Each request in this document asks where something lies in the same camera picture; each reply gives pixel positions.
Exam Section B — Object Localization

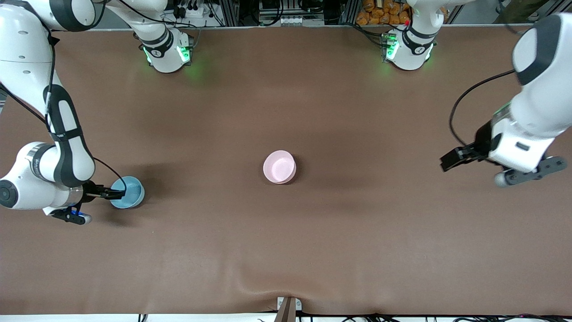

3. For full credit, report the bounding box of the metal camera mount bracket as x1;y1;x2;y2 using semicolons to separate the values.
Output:
275;297;303;322

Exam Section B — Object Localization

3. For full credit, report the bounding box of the blue bowl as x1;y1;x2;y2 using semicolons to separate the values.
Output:
110;176;145;209

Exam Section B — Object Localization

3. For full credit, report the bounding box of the aluminium frame post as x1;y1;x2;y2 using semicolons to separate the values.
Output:
220;0;240;26
341;0;359;25

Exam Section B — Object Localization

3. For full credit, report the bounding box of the orange packaged goods pile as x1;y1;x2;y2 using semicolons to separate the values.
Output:
356;0;411;25

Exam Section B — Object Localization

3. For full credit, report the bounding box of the white power strip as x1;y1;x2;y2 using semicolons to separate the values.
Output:
172;0;210;18

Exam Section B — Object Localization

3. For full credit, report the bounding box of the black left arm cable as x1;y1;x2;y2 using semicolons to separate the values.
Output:
448;69;518;148

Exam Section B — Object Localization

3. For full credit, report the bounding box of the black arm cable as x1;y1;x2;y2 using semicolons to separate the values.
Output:
0;38;128;193
448;69;518;148

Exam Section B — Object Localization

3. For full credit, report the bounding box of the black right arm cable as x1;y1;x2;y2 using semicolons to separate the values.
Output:
0;38;128;193

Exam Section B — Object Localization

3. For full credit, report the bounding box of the brown table cover mat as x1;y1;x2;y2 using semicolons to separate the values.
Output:
0;26;572;316

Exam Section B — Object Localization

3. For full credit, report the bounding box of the pink bowl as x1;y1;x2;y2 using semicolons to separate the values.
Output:
263;150;297;184

